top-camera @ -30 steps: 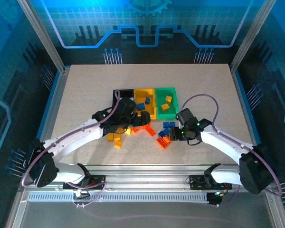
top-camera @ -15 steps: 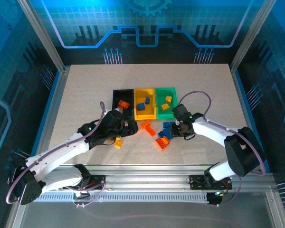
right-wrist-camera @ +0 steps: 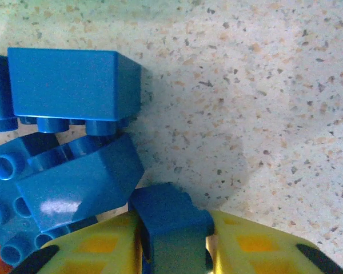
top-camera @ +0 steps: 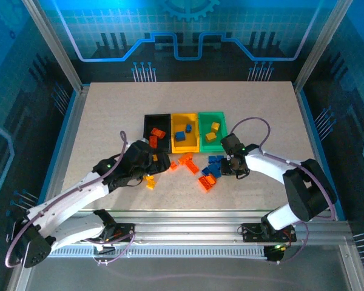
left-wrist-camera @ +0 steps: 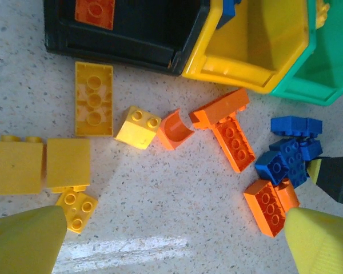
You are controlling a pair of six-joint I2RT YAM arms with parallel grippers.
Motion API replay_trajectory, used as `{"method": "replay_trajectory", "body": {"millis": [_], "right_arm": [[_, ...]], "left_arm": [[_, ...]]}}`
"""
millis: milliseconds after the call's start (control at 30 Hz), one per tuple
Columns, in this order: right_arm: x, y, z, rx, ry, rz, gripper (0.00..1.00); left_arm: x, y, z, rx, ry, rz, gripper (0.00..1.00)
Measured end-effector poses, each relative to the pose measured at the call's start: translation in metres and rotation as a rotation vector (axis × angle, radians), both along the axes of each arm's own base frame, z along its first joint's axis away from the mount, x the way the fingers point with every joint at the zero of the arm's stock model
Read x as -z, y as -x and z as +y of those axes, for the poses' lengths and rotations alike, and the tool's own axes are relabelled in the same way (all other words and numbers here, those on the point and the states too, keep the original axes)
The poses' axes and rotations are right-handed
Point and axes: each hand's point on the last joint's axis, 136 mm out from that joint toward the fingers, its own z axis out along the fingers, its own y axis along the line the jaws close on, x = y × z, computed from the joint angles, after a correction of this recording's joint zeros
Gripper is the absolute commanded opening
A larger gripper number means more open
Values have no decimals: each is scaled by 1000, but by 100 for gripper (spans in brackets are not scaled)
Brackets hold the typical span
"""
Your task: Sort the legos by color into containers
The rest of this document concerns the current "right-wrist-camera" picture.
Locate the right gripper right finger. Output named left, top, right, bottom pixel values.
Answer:
left=205, top=210, right=343, bottom=274

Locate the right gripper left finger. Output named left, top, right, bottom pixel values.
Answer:
left=10, top=212, right=145, bottom=274

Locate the large blue lego brick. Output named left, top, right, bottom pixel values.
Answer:
left=0, top=133, right=99, bottom=266

